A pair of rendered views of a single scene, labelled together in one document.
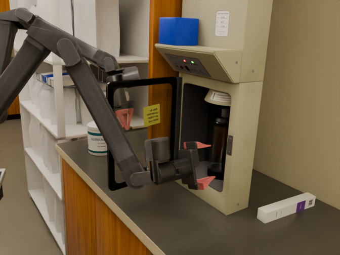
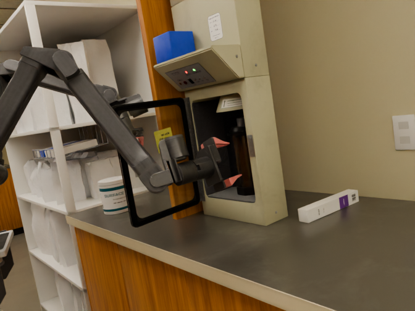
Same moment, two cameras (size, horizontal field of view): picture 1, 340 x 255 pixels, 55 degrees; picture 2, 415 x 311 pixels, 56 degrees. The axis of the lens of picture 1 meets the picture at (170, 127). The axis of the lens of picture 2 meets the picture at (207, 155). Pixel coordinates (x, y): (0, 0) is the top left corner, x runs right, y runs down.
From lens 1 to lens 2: 29 cm
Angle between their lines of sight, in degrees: 10
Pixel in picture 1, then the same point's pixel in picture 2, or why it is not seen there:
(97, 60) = not seen: hidden behind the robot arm
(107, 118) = (115, 123)
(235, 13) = (225, 13)
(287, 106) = (306, 110)
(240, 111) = (252, 107)
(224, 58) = (223, 53)
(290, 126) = (314, 130)
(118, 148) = (131, 152)
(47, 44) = (42, 61)
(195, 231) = (234, 243)
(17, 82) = (16, 103)
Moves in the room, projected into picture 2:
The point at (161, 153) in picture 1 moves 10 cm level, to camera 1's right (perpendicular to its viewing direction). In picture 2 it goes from (178, 150) to (217, 143)
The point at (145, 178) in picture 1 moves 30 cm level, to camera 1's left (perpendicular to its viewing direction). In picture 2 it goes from (166, 178) to (44, 197)
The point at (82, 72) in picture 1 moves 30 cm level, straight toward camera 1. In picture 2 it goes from (82, 82) to (85, 65)
